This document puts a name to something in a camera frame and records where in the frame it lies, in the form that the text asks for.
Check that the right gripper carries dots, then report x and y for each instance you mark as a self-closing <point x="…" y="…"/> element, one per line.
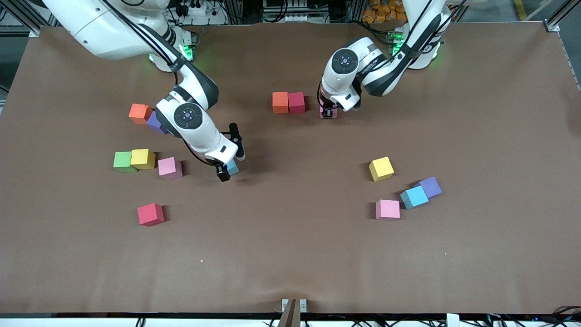
<point x="222" y="172"/>

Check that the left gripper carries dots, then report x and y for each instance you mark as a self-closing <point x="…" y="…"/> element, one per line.
<point x="327" y="108"/>

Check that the pink foam cube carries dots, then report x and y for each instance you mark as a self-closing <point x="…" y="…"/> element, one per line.
<point x="328" y="116"/>
<point x="169" y="166"/>
<point x="388" y="210"/>

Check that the cyan foam cube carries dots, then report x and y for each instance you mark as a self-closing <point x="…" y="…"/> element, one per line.
<point x="414" y="196"/>
<point x="233" y="169"/>

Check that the red foam cube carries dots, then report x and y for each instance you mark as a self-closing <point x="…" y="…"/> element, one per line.
<point x="150" y="213"/>
<point x="296" y="101"/>

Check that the orange foam cube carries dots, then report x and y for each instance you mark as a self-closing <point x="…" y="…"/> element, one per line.
<point x="280" y="101"/>
<point x="139" y="112"/>

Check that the yellow foam cube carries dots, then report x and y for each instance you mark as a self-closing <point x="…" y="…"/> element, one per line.
<point x="143" y="158"/>
<point x="381" y="168"/>

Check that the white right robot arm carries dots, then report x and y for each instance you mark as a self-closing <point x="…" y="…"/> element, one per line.
<point x="113" y="27"/>

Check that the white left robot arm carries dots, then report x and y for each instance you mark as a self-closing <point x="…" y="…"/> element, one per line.
<point x="345" y="61"/>

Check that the purple foam cube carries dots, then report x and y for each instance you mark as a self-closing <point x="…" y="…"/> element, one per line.
<point x="153" y="122"/>
<point x="431" y="186"/>

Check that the brown table mat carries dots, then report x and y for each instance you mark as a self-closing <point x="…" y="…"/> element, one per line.
<point x="290" y="227"/>

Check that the green foam cube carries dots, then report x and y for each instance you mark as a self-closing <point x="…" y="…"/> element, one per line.
<point x="121" y="161"/>

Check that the metal equipment rack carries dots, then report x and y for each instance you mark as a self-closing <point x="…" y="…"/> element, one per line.
<point x="290" y="13"/>

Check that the pile of orange toy fruit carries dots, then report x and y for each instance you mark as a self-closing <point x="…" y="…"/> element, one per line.
<point x="381" y="13"/>

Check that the white power strip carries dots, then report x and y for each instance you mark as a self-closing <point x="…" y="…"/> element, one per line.
<point x="204" y="18"/>

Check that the silver metal bracket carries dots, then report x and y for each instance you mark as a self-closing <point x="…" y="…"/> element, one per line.
<point x="303" y="305"/>

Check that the brown wooden post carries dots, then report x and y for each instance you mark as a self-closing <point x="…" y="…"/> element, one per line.
<point x="289" y="318"/>

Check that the aluminium frame profile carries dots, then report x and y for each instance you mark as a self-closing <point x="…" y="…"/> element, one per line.
<point x="27" y="18"/>
<point x="563" y="13"/>

